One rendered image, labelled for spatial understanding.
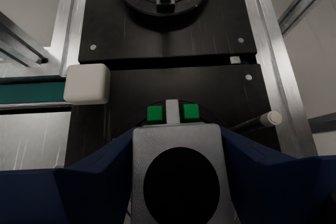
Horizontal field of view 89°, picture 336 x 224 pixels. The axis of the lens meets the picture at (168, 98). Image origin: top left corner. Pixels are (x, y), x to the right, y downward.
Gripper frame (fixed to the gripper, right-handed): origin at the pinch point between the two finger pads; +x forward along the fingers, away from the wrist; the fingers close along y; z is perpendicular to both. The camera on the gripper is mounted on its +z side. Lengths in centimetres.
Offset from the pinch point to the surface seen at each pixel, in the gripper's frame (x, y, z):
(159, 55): 16.7, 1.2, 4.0
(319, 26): 33.0, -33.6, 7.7
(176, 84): 14.2, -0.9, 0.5
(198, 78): 14.7, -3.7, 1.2
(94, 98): 11.6, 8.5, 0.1
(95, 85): 12.3, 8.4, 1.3
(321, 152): 17.9, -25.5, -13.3
